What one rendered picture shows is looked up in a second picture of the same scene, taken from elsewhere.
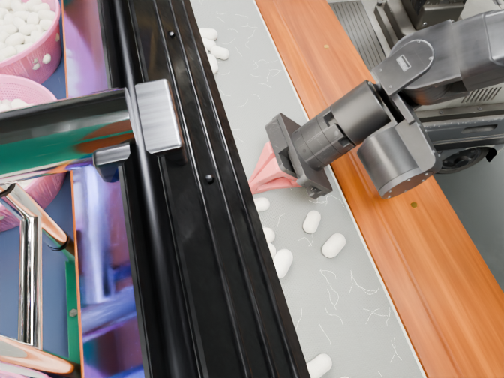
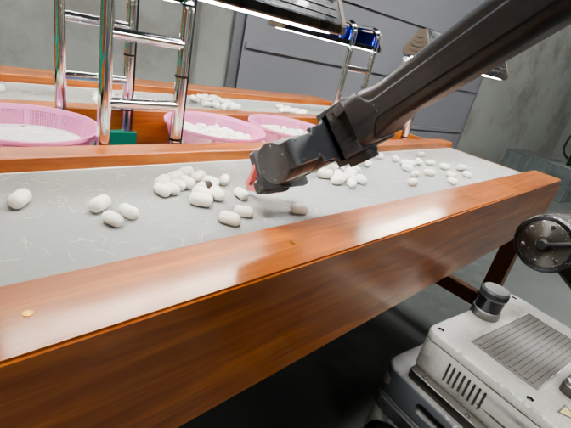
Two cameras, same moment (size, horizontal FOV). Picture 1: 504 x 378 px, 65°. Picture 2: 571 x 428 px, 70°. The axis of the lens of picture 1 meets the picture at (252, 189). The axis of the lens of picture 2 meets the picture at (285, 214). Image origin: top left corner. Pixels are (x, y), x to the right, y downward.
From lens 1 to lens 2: 0.65 m
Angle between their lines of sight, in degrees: 54
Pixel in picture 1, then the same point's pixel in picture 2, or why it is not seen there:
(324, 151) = not seen: hidden behind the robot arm
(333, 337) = (153, 222)
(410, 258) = (238, 238)
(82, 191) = not seen: outside the picture
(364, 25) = (560, 356)
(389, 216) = (271, 231)
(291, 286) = (187, 209)
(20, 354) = (105, 81)
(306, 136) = not seen: hidden behind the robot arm
